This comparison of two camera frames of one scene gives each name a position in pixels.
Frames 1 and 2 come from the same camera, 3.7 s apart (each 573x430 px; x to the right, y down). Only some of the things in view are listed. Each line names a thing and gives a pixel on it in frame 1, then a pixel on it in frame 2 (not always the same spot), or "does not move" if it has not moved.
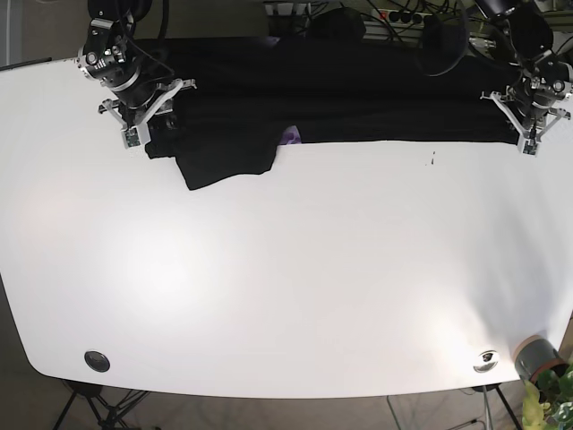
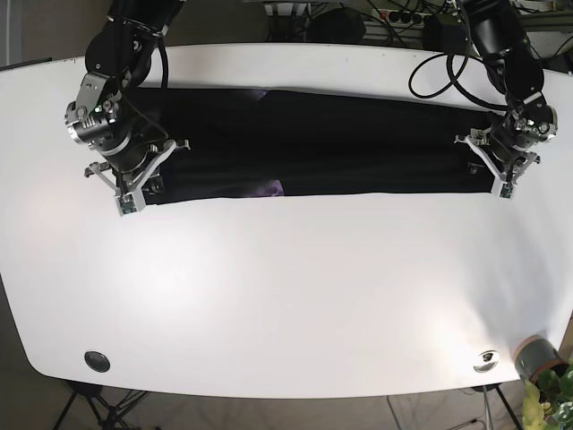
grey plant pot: (536, 355) does not move
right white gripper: (527, 141) → (503, 185)
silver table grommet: (486, 361) does not move
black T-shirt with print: (240, 98) → (262, 143)
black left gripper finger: (170, 118) → (154, 184)
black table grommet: (97, 361) does not move
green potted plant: (549, 404) does not move
